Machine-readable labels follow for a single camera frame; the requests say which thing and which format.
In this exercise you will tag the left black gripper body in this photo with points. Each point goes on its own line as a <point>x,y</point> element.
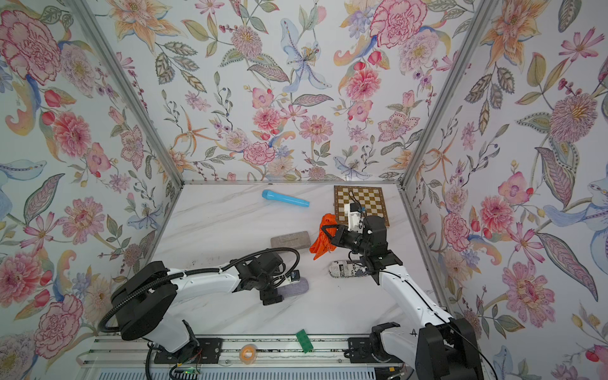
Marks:
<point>265,281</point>

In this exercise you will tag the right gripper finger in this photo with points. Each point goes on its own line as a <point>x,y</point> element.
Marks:
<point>332,228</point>
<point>329,241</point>

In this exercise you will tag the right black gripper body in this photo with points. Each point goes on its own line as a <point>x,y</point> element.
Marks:
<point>355,243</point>

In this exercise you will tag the orange fluffy cloth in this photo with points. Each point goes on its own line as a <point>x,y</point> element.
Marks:
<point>323,244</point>

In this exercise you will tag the purple eyeglass case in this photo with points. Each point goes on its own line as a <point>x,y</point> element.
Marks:
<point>294,289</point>

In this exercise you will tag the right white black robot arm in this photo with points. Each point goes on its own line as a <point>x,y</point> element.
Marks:
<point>433,343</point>

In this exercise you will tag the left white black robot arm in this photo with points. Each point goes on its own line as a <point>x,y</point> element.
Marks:
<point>143,307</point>

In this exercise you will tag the grey beige eyeglass case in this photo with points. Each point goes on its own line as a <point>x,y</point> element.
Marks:
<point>296,241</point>

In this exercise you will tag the blue cylindrical case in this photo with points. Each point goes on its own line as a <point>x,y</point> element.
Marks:
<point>273,196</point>

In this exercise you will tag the wooden chessboard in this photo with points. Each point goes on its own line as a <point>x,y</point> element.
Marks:
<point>371,199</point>

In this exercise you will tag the green plastic block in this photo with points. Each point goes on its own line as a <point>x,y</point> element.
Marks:
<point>304,341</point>

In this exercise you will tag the orange tape roll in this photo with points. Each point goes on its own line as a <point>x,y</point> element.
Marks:
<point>248,354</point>

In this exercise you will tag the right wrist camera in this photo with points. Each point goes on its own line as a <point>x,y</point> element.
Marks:
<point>355,217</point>

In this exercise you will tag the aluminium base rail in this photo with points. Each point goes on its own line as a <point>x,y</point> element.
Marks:
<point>223,351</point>

